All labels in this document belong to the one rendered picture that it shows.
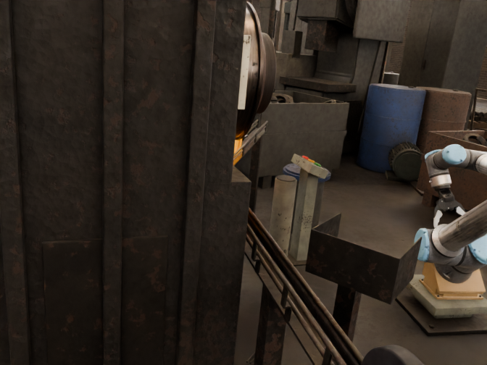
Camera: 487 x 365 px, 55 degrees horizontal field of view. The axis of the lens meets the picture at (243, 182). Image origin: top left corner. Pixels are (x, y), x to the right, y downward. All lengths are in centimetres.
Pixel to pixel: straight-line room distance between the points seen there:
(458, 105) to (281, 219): 318
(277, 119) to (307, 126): 36
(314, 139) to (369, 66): 173
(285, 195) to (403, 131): 271
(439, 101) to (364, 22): 112
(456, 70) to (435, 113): 133
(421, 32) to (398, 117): 200
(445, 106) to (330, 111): 145
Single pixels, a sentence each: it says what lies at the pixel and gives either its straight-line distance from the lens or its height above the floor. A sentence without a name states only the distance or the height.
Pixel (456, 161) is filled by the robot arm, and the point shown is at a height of 79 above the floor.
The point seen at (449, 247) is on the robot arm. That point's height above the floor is 46.
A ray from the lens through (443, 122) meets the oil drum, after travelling 533.
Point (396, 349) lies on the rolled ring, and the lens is 86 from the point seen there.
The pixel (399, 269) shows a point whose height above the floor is 68.
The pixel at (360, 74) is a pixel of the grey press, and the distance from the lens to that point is 562.
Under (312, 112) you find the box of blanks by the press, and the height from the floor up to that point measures 66.
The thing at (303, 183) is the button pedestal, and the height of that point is 48.
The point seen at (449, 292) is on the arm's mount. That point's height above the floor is 16.
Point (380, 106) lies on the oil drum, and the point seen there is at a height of 68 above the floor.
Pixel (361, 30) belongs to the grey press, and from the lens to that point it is 507.
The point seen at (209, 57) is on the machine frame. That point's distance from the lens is 112.
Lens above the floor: 123
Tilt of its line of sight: 17 degrees down
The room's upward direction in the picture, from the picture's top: 5 degrees clockwise
